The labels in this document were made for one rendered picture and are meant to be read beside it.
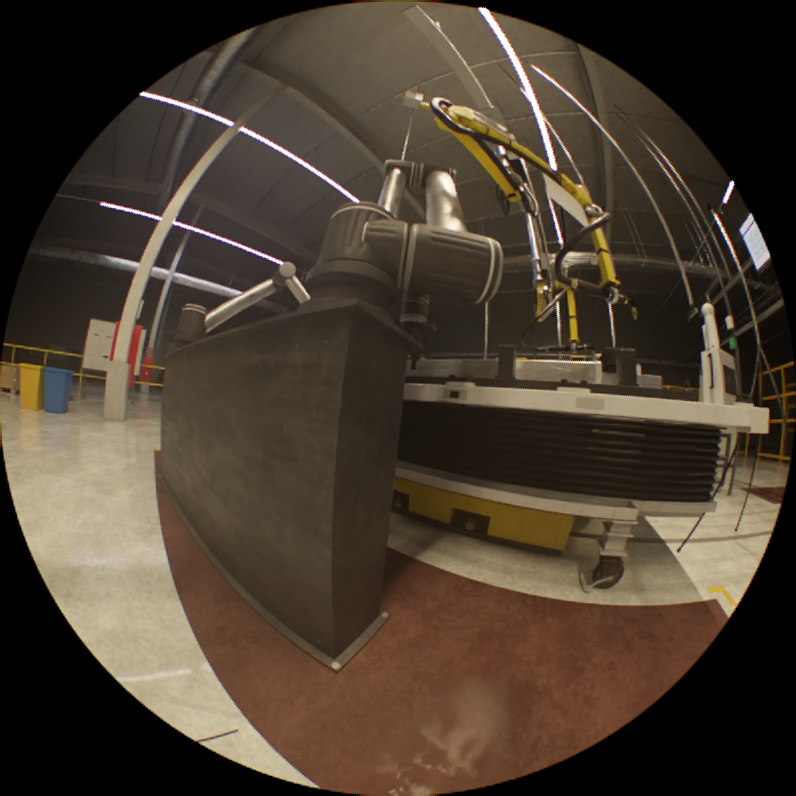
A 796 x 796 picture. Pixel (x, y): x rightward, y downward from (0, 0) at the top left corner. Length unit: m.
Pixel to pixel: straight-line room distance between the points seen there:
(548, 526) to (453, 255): 1.30
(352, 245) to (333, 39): 9.62
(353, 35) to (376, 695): 10.61
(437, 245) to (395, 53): 9.33
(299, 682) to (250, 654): 0.16
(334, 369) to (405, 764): 0.88
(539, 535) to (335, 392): 1.28
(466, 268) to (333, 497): 0.58
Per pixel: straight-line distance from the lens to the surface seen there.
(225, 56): 8.24
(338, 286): 0.56
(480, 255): 0.65
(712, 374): 3.80
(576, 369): 1.12
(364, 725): 0.76
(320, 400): 0.46
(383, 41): 9.80
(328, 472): 0.46
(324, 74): 10.42
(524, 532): 1.47
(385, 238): 0.63
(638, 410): 0.93
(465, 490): 1.14
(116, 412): 4.73
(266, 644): 0.89
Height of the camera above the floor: 0.73
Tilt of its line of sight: 2 degrees up
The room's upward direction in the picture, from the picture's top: 6 degrees clockwise
